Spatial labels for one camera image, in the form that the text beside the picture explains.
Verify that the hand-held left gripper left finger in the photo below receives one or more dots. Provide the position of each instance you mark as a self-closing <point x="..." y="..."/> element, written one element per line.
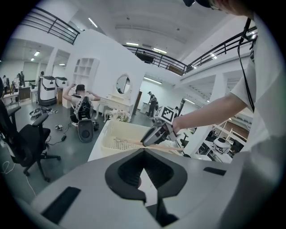
<point x="89" y="190"/>

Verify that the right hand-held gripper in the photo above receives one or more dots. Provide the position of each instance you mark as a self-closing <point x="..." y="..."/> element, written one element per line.
<point x="165" y="116"/>

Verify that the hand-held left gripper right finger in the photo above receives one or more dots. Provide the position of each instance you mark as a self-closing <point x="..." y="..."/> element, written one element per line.
<point x="190" y="185"/>

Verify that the wooden clothes hanger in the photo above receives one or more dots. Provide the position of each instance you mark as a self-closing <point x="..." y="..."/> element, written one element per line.
<point x="165" y="147"/>

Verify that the cream plastic basket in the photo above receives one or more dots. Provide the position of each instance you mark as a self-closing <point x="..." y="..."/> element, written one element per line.
<point x="116" y="134"/>

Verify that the person's right forearm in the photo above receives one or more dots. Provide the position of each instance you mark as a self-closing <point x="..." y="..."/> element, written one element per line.
<point x="201" y="118"/>

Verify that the black office chair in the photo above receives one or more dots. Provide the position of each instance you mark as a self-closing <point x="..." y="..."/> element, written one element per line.
<point x="29" y="138"/>
<point x="184" y="138"/>

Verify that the pink potted flowers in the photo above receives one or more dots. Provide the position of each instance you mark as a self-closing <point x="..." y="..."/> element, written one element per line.
<point x="121" y="114"/>

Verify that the white metal rack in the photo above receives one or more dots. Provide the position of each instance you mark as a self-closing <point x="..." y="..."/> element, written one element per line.
<point x="196" y="138"/>

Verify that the white carved stool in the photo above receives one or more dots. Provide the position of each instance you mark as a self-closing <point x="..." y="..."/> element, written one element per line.
<point x="108" y="114"/>

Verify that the white dressing table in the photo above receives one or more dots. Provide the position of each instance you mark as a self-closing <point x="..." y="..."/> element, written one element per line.
<point x="116" y="103"/>

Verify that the white round robot head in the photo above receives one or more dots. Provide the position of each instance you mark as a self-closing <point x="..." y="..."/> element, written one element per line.
<point x="221" y="145"/>

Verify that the black oval carrying case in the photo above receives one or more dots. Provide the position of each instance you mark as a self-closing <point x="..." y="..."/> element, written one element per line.
<point x="85" y="132"/>

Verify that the spare hand-held gripper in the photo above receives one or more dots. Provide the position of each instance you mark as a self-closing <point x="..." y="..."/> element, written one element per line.
<point x="58" y="127"/>

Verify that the black balcony railing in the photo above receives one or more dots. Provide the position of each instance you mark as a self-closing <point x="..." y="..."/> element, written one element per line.
<point x="169" y="63"/>

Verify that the ceiling tube light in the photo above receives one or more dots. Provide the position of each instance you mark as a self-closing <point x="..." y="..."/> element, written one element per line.
<point x="132" y="44"/>
<point x="159" y="50"/>
<point x="93" y="22"/>

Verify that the white black floor device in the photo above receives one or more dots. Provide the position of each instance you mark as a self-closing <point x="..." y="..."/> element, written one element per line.
<point x="40" y="111"/>

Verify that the white bookshelf cabinet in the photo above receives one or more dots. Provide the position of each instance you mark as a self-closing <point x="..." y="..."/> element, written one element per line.
<point x="86" y="69"/>

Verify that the person's white shirt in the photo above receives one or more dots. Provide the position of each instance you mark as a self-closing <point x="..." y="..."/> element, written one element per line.
<point x="263" y="111"/>

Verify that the white black service robot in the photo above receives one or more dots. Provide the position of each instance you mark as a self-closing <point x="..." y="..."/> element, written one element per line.
<point x="61" y="81"/>
<point x="47" y="89"/>

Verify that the black mezzanine railing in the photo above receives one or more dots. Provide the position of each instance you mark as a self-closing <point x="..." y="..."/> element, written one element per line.
<point x="51" y="24"/>

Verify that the person's head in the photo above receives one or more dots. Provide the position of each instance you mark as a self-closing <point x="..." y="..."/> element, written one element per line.
<point x="234" y="6"/>

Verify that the brown wooden post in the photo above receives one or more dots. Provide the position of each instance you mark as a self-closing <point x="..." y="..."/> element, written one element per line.
<point x="139" y="103"/>

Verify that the black head-worn camera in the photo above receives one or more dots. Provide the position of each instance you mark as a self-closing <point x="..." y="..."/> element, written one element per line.
<point x="196" y="2"/>

